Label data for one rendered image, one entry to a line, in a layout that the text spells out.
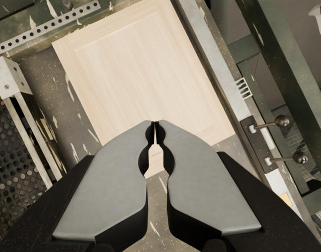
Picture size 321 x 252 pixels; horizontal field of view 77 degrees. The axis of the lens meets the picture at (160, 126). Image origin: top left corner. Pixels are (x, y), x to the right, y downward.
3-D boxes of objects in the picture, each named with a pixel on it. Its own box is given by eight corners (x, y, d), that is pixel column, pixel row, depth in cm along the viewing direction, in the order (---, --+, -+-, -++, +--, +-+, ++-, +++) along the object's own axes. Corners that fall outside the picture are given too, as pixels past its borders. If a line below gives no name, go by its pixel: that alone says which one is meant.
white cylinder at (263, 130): (271, 146, 74) (262, 126, 74) (276, 146, 71) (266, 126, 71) (264, 149, 74) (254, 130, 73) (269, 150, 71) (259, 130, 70)
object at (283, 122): (249, 122, 70) (288, 111, 59) (254, 132, 70) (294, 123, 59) (243, 126, 68) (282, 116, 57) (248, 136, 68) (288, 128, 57)
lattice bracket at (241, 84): (240, 79, 74) (243, 77, 71) (248, 96, 74) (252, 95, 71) (230, 83, 73) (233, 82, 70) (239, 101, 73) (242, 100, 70)
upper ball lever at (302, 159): (264, 153, 70) (306, 148, 59) (269, 163, 70) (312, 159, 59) (259, 158, 68) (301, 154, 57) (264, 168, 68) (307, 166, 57)
